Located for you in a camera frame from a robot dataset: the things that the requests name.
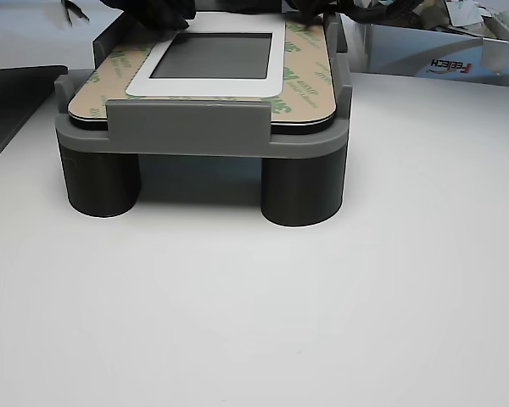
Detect white panel with grey window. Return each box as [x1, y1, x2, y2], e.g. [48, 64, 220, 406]
[67, 11, 337, 136]

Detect black braided cable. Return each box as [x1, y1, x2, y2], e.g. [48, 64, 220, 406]
[347, 0, 436, 23]

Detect brown 3M protective film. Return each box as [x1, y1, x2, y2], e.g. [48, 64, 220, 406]
[69, 19, 337, 124]

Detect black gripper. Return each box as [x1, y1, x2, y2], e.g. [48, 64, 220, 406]
[194, 0, 324, 31]

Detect crumpled white film scrap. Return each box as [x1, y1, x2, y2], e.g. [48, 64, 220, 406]
[445, 0, 493, 27]

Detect black tweezers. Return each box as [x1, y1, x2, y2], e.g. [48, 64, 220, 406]
[62, 0, 90, 23]

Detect white FEETECH cardboard box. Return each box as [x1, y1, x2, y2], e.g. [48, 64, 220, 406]
[350, 12, 509, 89]

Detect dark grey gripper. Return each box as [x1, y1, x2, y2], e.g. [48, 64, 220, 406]
[99, 0, 196, 31]

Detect grey fixture stand with legs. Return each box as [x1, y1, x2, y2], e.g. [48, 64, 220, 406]
[53, 3, 355, 228]

